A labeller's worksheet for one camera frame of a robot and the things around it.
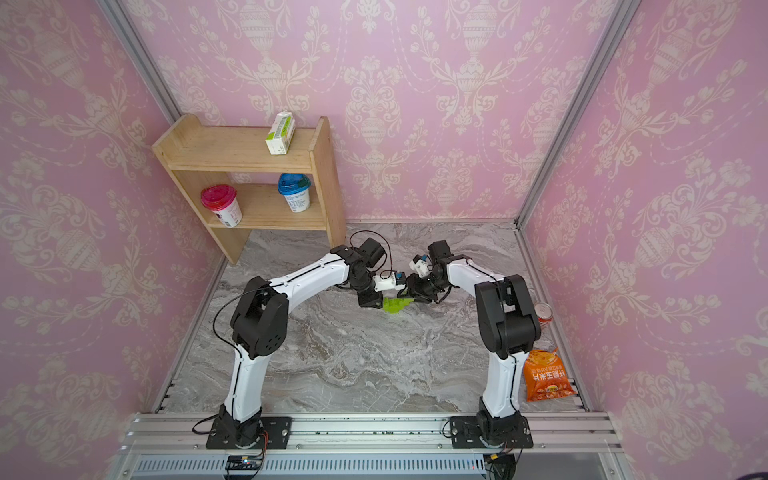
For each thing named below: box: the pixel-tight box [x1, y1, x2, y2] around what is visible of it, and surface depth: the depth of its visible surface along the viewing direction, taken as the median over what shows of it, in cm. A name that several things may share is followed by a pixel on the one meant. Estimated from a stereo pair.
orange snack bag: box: [523, 347, 577, 402], surface depth 80 cm
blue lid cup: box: [277, 172, 312, 213], surface depth 91 cm
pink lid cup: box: [200, 184, 243, 228], surface depth 87 cm
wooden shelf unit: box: [152, 114, 347, 266], surface depth 87 cm
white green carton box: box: [265, 111, 296, 155], surface depth 79 cm
